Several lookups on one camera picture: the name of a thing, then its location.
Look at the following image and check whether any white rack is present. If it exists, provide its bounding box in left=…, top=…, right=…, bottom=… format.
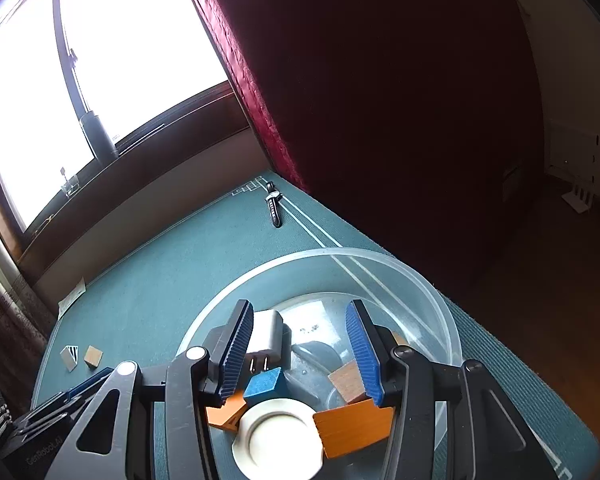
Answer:
left=562, top=177, right=593, bottom=213

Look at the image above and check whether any black pole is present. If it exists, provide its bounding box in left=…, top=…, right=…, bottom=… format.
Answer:
left=52, top=0, right=118, bottom=161

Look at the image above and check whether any clear plastic container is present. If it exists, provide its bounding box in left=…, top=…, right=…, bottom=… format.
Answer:
left=175, top=247, right=463, bottom=480

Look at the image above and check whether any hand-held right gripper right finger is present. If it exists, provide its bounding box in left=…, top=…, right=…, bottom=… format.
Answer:
left=345, top=300, right=551, bottom=480

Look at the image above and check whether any wooden framed window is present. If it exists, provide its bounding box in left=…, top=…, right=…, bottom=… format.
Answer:
left=0, top=0, right=251, bottom=241

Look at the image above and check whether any white round lid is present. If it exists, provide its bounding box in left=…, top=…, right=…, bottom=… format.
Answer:
left=231, top=399, right=326, bottom=480

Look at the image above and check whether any grey orange striped prism block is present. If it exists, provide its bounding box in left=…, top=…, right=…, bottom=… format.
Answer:
left=312, top=402, right=396, bottom=460

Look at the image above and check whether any white charger plug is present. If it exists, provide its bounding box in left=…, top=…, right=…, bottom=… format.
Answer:
left=247, top=310, right=292, bottom=376

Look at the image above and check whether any grey striped wooden block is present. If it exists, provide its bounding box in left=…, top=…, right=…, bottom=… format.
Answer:
left=60, top=345, right=82, bottom=372

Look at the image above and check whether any black wristwatch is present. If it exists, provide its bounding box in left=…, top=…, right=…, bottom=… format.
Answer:
left=265, top=181, right=286, bottom=228

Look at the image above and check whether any small clip stand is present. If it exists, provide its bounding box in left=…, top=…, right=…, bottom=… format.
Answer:
left=59, top=166, right=80, bottom=198

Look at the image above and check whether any white paper sheet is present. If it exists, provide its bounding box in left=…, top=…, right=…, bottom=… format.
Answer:
left=57, top=277, right=87, bottom=320

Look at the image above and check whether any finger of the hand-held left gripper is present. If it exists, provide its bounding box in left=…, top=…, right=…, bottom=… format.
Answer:
left=67, top=366, right=115, bottom=403

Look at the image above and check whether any rectangular wooden block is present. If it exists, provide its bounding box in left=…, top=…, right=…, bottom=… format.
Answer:
left=328, top=362, right=370, bottom=405

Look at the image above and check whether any orange striped triangular block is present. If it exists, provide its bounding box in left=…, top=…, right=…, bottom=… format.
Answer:
left=205, top=392, right=248, bottom=431

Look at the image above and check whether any white cabinet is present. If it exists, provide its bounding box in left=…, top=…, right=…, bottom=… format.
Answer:
left=545, top=120, right=600, bottom=181

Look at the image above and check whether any red quilted curtain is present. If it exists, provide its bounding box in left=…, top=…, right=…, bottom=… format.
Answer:
left=177, top=0, right=546, bottom=286

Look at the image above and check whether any teal table mat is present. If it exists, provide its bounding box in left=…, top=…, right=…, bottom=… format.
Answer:
left=30, top=170, right=600, bottom=480

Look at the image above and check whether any beige patterned curtain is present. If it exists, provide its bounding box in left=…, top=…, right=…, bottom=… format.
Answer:
left=0, top=200, right=48, bottom=361

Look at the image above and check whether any blue wooden block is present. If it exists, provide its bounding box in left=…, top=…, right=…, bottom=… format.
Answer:
left=243, top=367, right=288, bottom=403

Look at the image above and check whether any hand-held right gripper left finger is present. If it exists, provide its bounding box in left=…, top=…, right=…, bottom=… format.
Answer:
left=44, top=299, right=256, bottom=480

